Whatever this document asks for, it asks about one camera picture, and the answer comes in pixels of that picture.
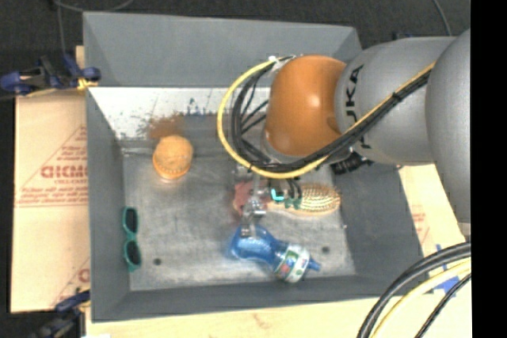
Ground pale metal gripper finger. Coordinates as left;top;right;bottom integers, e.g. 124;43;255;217
246;198;268;218
238;215;257;240

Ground black cylinder on white bracket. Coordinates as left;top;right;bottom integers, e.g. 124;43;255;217
330;152;374;176

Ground grey metal bin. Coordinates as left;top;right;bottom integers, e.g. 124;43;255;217
82;11;427;321

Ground wooden hairbrush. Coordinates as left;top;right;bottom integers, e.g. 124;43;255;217
268;183;343;216

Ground orange round ribbed object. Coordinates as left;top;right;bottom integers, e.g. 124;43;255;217
151;135;195;181

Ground red-brown round object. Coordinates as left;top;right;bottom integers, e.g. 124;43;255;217
231;183;254;215

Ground brown cardboard board, red print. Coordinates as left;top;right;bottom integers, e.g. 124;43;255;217
10;45;467;314

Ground blue plastic bottle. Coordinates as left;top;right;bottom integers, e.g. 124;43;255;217
226;224;322;284

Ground teal sunglasses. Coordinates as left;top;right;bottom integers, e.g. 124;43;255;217
120;206;143;273

